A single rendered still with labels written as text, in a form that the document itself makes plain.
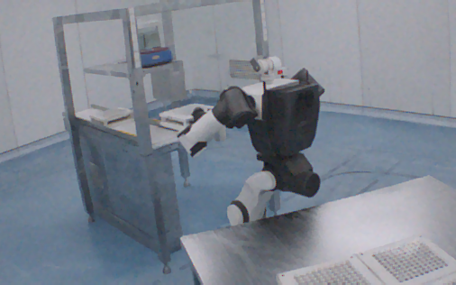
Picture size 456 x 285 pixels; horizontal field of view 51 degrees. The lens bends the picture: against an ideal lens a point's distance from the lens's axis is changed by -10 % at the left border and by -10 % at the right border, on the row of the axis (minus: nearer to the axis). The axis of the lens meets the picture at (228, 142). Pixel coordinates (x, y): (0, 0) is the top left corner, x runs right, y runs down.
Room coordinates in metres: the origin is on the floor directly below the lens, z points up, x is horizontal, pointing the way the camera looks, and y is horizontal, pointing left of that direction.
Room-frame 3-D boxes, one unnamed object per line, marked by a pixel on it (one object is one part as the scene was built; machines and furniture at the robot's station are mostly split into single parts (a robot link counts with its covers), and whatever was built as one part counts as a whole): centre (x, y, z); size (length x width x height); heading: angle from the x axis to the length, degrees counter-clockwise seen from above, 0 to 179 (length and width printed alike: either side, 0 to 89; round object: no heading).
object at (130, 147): (3.50, 0.78, 0.77); 1.30 x 0.29 x 0.10; 39
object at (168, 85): (3.13, 0.32, 1.14); 0.22 x 0.11 x 0.20; 39
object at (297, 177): (2.19, -0.26, 0.84); 0.28 x 0.13 x 0.18; 38
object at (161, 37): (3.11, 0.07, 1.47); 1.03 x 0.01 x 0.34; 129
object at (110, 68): (3.20, 0.56, 1.25); 0.62 x 0.38 x 0.04; 39
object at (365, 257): (1.19, -0.48, 0.91); 0.25 x 0.24 x 0.02; 102
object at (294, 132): (2.22, -0.24, 1.11); 0.34 x 0.30 x 0.36; 128
